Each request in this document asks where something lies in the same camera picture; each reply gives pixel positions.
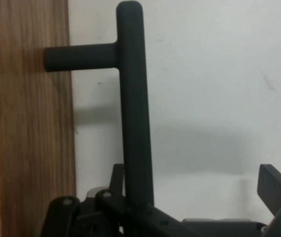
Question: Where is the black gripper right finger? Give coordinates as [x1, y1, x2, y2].
[256, 163, 281, 237]

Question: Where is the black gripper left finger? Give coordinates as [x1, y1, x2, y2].
[38, 163, 195, 237]

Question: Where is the wooden drawer cabinet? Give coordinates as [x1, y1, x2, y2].
[0, 0, 77, 237]

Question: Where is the black drawer handle bar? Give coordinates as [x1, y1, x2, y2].
[43, 1, 155, 206]

